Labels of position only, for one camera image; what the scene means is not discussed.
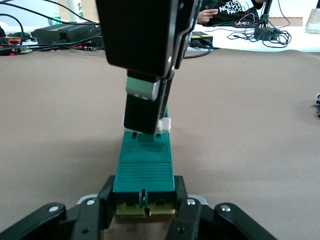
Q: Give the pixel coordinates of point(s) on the clear glass flask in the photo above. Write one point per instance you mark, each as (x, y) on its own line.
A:
(312, 25)

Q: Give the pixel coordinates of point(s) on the white work table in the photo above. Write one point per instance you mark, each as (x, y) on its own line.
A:
(300, 41)

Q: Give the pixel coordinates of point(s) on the bystander bare hand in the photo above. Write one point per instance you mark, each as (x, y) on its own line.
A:
(206, 16)

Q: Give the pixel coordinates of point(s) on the white rolled tube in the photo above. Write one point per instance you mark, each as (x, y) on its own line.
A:
(73, 11)

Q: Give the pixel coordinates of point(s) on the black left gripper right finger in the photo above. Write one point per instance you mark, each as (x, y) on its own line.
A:
(186, 217)

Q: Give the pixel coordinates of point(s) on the black stand base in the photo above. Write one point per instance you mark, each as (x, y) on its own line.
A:
(262, 31)

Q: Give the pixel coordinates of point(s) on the black power supply box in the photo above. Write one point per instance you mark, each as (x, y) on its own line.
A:
(62, 32)

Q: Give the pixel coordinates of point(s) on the yellow black device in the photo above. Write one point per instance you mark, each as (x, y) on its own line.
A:
(202, 37)

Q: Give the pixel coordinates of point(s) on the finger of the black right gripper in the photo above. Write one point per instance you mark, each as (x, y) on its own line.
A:
(185, 25)
(135, 37)

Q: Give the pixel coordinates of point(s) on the brown paper table cover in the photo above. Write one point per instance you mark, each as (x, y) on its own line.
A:
(50, 125)

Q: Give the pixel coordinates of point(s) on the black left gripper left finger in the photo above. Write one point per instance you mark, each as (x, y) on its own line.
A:
(87, 217)

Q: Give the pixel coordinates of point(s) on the black device with red light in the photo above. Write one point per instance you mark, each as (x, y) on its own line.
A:
(15, 51)

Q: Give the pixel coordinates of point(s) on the person in black shirt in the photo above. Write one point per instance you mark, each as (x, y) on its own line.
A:
(225, 17)

